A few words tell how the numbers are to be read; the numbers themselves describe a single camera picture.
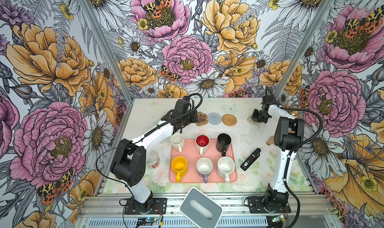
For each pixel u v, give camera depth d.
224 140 0.92
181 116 0.61
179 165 0.85
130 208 0.73
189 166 0.86
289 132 0.61
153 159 0.91
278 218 0.72
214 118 1.09
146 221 0.71
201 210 0.72
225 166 0.86
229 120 1.08
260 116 0.94
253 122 1.06
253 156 0.88
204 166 0.87
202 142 0.94
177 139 0.94
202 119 1.09
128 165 0.46
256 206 0.74
